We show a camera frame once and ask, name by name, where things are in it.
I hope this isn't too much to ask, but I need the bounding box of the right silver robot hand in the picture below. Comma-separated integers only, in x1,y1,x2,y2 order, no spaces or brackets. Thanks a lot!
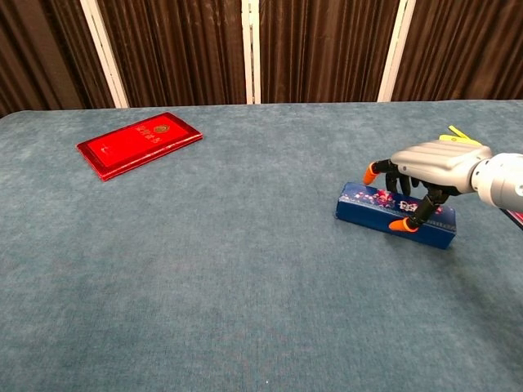
362,139,494,234

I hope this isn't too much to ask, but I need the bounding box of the blue glasses case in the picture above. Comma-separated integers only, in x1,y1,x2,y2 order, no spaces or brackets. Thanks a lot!
334,181,458,250

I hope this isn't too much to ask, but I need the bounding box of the dark brown curtain panel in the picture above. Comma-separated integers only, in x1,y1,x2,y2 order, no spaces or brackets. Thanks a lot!
391,0,523,103
96,0,248,109
0,0,115,118
259,0,400,105

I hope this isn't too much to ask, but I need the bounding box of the teal table cloth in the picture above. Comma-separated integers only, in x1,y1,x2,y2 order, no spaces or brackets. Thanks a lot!
0,100,523,392

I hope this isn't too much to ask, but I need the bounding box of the red certificate book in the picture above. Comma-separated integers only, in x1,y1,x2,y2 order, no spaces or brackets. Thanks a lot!
76,112,204,183

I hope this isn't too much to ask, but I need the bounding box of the white slotted metal rail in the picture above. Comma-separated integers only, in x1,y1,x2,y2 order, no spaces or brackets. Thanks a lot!
240,0,262,105
378,0,412,103
79,0,131,109

